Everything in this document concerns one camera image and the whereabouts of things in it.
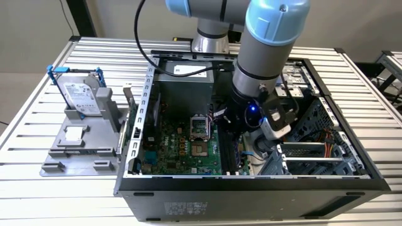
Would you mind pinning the dark RAM stick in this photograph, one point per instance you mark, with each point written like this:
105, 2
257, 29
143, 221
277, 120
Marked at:
235, 150

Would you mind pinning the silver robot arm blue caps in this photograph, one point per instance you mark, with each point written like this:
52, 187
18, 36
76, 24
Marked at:
267, 58

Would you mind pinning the black RAM slot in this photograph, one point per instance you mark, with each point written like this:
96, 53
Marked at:
225, 155
221, 153

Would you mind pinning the CPU socket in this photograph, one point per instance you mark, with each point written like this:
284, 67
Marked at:
199, 149

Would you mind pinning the grey power supply box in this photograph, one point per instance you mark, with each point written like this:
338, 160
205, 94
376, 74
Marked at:
181, 94

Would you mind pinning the black case fan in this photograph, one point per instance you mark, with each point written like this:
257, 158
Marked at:
155, 117

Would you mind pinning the grey metal disk bay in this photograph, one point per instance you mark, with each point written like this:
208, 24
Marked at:
307, 159

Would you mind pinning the grey metal drive cage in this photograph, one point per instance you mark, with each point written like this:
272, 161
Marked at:
300, 70

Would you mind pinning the green motherboard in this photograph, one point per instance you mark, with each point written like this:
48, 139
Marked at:
169, 160

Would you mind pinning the teal expansion slot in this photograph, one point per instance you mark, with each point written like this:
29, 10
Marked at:
151, 157

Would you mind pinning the black grey PC case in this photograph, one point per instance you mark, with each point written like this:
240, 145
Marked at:
219, 202

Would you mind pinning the small yellow black marker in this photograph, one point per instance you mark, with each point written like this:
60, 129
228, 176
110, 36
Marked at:
179, 38

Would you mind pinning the hard disk in blue carrier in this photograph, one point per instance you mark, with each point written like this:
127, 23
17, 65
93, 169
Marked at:
77, 94

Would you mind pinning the silver CPU chip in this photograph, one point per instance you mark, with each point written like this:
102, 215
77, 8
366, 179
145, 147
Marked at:
73, 134

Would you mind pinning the metal slat side table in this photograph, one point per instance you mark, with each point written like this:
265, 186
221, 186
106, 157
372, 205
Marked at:
388, 58

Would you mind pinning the grey parts rack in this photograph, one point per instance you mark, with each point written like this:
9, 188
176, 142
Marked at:
77, 164

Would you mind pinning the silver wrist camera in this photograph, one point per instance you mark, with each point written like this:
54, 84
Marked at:
276, 130

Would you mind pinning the black background post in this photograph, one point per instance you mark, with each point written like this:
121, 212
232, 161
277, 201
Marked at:
82, 18

